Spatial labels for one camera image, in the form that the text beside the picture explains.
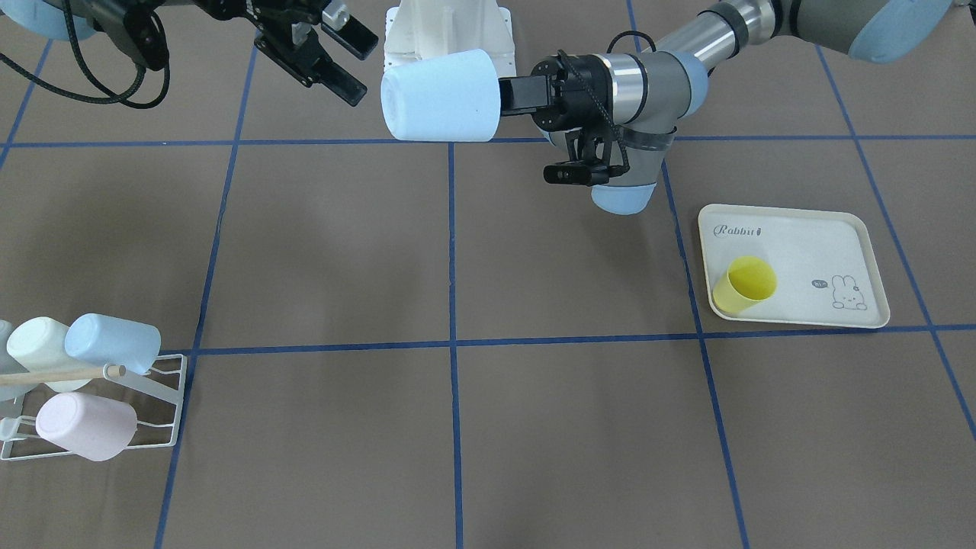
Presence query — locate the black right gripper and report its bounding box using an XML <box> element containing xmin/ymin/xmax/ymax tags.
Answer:
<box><xmin>91</xmin><ymin>1</ymin><xmax>379</xmax><ymax>107</ymax></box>

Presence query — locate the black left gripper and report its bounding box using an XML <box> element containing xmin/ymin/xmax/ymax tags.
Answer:
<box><xmin>499</xmin><ymin>52</ymin><xmax>628</xmax><ymax>157</ymax></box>

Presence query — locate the light blue cup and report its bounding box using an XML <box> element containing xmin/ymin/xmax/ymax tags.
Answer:
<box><xmin>64</xmin><ymin>313</ymin><xmax>162</xmax><ymax>375</ymax></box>

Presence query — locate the cream white cup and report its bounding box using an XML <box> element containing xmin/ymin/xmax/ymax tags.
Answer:
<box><xmin>5</xmin><ymin>316</ymin><xmax>91</xmax><ymax>373</ymax></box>

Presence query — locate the pink cup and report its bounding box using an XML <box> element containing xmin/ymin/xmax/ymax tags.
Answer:
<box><xmin>35</xmin><ymin>392</ymin><xmax>137</xmax><ymax>461</ymax></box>

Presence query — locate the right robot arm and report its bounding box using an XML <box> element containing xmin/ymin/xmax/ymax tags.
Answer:
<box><xmin>2</xmin><ymin>1</ymin><xmax>379</xmax><ymax>109</ymax></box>

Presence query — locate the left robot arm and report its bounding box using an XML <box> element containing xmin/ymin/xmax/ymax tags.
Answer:
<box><xmin>499</xmin><ymin>1</ymin><xmax>951</xmax><ymax>216</ymax></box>

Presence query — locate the yellow cup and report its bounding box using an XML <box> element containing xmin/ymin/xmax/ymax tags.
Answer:
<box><xmin>711</xmin><ymin>255</ymin><xmax>779</xmax><ymax>315</ymax></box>

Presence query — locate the cream plastic tray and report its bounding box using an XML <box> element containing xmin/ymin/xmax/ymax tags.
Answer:
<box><xmin>698</xmin><ymin>203</ymin><xmax>891</xmax><ymax>328</ymax></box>

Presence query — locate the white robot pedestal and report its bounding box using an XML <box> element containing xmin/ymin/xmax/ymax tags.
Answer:
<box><xmin>383</xmin><ymin>1</ymin><xmax>517</xmax><ymax>77</ymax></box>

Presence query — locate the white wire cup rack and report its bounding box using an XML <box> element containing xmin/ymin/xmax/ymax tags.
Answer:
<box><xmin>2</xmin><ymin>354</ymin><xmax>188</xmax><ymax>461</ymax></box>

